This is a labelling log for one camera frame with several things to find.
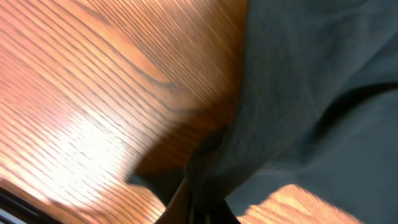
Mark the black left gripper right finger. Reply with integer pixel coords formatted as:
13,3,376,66
217,200,241,224

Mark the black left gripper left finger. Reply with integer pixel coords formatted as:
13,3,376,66
154,179,193,224

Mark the black t-shirt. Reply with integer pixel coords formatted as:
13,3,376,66
129,0,397,223

